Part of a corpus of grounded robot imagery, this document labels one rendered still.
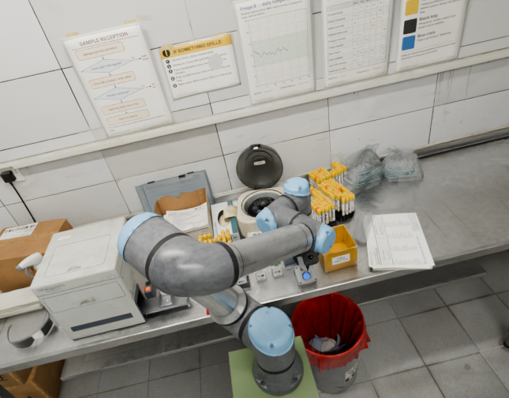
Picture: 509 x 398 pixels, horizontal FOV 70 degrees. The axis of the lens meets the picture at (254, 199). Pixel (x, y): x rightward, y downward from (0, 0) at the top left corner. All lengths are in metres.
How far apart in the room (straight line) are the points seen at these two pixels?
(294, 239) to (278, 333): 0.27
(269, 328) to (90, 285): 0.63
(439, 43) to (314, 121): 0.61
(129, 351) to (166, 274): 1.57
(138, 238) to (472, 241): 1.26
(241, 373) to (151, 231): 0.62
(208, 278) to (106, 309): 0.78
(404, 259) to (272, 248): 0.78
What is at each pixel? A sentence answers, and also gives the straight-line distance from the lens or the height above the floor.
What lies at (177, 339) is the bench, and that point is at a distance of 2.14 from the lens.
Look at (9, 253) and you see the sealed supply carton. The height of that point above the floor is 1.06.
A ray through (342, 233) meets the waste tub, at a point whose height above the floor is 0.93.
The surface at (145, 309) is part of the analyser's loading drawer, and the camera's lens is 1.45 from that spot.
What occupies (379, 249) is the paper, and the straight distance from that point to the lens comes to 1.50.
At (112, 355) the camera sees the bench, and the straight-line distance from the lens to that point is 2.25.
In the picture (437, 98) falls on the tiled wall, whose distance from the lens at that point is 1.99.
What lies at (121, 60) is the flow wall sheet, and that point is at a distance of 1.56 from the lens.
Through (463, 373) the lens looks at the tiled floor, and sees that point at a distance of 2.29.
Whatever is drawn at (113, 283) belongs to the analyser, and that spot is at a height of 1.11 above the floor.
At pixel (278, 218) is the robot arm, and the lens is 0.98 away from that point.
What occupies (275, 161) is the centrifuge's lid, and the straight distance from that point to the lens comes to 1.70.
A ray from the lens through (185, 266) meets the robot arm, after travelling 0.67.
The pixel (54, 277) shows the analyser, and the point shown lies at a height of 1.17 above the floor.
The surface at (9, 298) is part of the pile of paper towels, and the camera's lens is 1.86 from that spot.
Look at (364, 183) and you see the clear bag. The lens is 1.78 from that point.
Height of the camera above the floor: 1.96
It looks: 36 degrees down
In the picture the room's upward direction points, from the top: 12 degrees counter-clockwise
